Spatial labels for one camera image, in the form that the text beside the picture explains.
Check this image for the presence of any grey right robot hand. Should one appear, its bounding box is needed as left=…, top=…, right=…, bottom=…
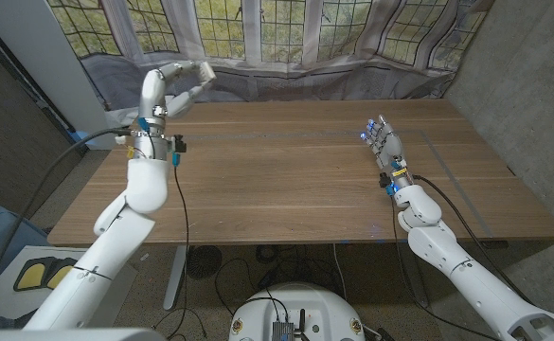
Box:
left=359, top=114, right=413, bottom=188

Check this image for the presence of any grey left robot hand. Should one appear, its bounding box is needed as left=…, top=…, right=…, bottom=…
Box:
left=138, top=60, right=214, bottom=133

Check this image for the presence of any white robot shoulder cover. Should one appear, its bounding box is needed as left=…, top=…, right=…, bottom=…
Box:
left=0, top=328, right=167, bottom=341

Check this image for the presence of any small grey box on torso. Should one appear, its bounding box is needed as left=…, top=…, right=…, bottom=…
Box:
left=270, top=320, right=295, bottom=341

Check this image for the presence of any grey tape outline on table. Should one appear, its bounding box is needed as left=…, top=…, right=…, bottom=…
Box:
left=162, top=128, right=495, bottom=238

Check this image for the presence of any white upright panel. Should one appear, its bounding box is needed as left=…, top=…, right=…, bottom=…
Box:
left=0, top=0, right=119, bottom=151

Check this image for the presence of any printed window backdrop cloth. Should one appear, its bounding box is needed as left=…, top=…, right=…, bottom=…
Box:
left=46, top=0, right=495, bottom=129

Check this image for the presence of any black round ribbed disc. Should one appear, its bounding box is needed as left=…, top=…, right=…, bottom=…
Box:
left=185, top=244, right=223, bottom=279

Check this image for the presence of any white round robot torso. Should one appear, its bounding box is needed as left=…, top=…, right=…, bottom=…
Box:
left=227, top=282, right=366, bottom=341

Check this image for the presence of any white table leg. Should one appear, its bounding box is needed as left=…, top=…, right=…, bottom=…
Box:
left=162, top=245, right=188, bottom=312

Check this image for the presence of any yellow black foot pedal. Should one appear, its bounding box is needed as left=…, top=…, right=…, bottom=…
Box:
left=13, top=257, right=55, bottom=293
left=46, top=258, right=79, bottom=290

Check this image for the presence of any blue grey seat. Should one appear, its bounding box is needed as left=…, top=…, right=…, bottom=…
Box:
left=0, top=203, right=50, bottom=285

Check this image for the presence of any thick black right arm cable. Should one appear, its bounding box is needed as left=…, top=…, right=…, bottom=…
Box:
left=412, top=173, right=538, bottom=307

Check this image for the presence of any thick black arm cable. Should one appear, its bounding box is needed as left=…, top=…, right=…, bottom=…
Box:
left=412, top=173, right=538, bottom=307
left=0, top=126, right=135, bottom=307

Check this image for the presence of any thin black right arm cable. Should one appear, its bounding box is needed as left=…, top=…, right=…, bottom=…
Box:
left=387, top=193, right=498, bottom=341

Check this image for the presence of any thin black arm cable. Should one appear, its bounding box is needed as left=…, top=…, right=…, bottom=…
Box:
left=387, top=193, right=498, bottom=341
left=167, top=160, right=191, bottom=341

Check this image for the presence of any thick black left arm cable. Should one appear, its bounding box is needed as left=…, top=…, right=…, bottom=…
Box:
left=0, top=126, right=135, bottom=307

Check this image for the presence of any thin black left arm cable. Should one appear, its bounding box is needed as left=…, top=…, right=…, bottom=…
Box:
left=167, top=160, right=191, bottom=341

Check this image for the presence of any white floor cable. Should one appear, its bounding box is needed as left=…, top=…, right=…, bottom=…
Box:
left=331, top=243, right=348, bottom=302

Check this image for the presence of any black floor cable loop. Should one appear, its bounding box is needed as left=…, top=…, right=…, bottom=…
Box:
left=213, top=258, right=259, bottom=316

